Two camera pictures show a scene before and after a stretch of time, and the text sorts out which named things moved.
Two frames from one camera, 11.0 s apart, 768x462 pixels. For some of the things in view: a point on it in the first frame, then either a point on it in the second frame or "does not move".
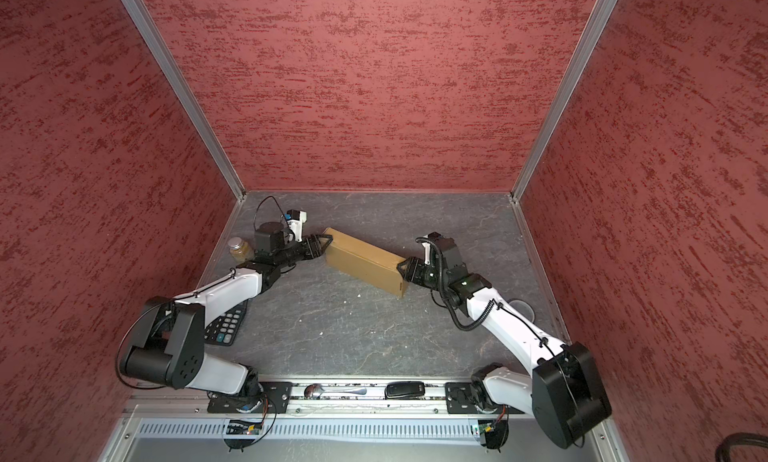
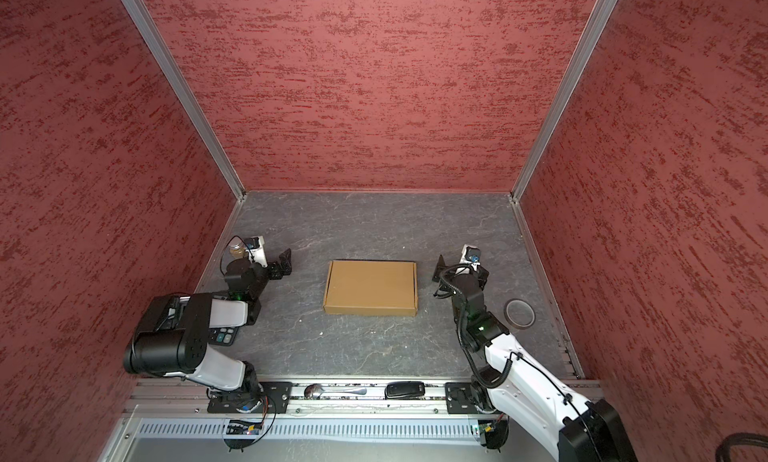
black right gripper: (413, 271) to (447, 275)
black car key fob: (404, 390) does not move
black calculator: (224, 329) does not move
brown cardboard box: (366, 261) to (367, 287)
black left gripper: (313, 243) to (285, 264)
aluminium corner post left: (163, 52) does not move
